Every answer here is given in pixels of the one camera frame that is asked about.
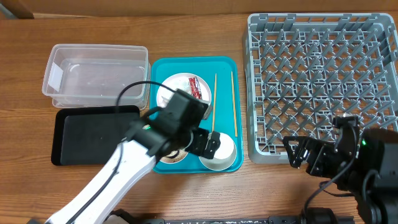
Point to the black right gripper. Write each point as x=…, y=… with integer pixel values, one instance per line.
x=319, y=148

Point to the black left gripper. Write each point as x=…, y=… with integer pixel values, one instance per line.
x=199, y=145

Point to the white plastic cup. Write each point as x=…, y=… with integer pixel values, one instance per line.
x=224, y=156

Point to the pink bowl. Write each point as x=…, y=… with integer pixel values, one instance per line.
x=174, y=157

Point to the red snack wrapper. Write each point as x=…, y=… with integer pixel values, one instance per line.
x=195, y=88

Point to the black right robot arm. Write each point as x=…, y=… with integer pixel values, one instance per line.
x=362, y=165

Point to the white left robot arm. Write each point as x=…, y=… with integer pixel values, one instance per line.
x=138, y=153

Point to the left wooden chopstick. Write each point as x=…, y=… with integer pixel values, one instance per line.
x=214, y=104

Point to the wooden chopstick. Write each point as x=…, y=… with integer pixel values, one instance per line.
x=214, y=104
x=234, y=105

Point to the right wooden chopstick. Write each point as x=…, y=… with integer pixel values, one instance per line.
x=234, y=105

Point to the white round plate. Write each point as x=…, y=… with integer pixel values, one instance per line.
x=180, y=81

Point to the teal serving tray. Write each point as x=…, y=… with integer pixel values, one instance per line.
x=206, y=68

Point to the grey dish rack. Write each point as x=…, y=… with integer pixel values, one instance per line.
x=302, y=70

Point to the black tray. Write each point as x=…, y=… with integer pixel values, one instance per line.
x=89, y=136

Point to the clear plastic bin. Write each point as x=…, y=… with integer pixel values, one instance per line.
x=84, y=75

